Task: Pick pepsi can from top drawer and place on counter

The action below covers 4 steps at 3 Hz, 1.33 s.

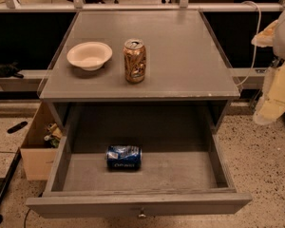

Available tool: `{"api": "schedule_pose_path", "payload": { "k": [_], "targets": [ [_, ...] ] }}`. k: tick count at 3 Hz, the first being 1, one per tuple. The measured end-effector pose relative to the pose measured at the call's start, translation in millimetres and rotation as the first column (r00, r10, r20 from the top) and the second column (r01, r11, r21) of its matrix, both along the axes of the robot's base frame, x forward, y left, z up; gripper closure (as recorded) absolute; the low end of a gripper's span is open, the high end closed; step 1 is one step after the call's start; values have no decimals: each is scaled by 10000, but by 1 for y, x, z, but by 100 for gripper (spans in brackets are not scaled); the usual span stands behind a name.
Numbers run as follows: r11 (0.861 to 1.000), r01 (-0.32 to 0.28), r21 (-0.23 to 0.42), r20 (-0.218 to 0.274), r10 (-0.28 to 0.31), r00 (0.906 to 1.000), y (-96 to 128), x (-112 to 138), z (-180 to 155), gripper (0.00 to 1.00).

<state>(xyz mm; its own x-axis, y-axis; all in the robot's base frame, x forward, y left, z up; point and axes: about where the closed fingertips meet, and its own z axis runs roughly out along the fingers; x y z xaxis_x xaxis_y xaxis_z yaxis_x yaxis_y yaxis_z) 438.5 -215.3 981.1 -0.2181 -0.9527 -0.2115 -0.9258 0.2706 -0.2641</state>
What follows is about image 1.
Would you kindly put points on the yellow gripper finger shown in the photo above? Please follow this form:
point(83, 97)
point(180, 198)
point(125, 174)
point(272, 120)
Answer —
point(271, 105)
point(265, 38)

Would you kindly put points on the blue pepsi can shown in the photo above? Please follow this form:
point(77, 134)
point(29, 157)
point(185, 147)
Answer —
point(124, 157)

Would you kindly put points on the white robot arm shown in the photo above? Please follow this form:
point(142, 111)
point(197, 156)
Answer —
point(279, 39)

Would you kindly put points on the grey cabinet counter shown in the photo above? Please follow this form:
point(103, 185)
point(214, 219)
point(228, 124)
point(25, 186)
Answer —
point(183, 64)

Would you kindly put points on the gold soda can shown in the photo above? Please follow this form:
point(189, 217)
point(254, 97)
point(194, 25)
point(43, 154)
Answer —
point(134, 53)

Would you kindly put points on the grey open drawer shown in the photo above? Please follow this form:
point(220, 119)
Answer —
point(183, 171)

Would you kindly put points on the metal drawer knob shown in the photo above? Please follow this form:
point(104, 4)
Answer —
point(142, 214)

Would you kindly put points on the items in cardboard box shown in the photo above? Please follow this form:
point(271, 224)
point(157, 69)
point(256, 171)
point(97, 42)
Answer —
point(53, 135)

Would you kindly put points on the cardboard box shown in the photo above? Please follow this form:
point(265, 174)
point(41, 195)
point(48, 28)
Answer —
point(37, 156)

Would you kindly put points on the black marker on floor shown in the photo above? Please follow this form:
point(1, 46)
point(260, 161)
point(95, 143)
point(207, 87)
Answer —
point(17, 127)

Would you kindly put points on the black object on ledge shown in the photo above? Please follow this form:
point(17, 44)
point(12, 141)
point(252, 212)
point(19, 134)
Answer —
point(10, 70)

